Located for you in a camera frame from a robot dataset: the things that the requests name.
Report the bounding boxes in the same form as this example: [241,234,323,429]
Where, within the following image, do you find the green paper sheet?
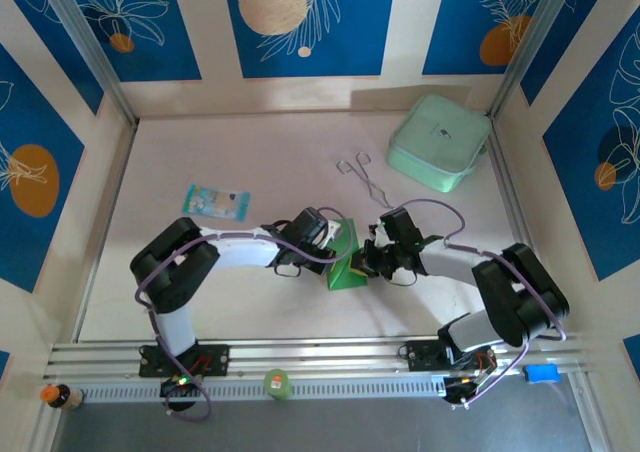
[324,217,372,291]

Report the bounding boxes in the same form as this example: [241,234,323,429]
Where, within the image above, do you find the metal scissor tongs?
[335,151,400,211]

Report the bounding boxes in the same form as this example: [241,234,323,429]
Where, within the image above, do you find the light blue wet wipes packet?
[181,183,252,222]

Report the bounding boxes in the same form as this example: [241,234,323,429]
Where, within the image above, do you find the mint green zip pouch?
[385,95,492,194]

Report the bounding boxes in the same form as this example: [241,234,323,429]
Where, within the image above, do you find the black controller with green light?
[159,374,202,399]

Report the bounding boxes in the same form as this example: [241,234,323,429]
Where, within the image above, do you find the blue box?
[522,364,560,386]

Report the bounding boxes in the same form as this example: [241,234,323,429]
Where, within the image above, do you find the brown bottle with orange cap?
[39,382,85,412]

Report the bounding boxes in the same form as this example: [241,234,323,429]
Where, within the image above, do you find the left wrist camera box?
[323,220,345,247]

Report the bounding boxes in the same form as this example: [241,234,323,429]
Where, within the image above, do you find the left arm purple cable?
[135,205,351,423]

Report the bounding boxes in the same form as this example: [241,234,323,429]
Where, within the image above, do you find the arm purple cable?
[135,205,351,423]
[392,198,569,408]

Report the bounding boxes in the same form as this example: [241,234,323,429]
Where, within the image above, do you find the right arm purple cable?
[392,198,569,408]

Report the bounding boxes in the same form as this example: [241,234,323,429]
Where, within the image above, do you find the aluminium mounting rail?
[42,332,591,381]

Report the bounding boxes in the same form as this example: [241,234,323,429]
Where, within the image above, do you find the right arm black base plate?
[407,340,499,373]

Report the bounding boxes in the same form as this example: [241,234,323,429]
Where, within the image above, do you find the grey slotted cable duct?
[79,375,447,403]

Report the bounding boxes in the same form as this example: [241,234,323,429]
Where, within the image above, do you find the aluminium table side rail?
[72,119,140,343]
[487,116,564,334]

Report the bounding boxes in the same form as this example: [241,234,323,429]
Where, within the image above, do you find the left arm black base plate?
[138,342,231,378]

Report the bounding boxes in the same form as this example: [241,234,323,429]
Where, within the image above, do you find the black controller with orange wires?
[442,359,497,407]

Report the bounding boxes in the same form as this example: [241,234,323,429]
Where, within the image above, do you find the aluminium frame post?
[488,0,577,118]
[37,0,140,126]

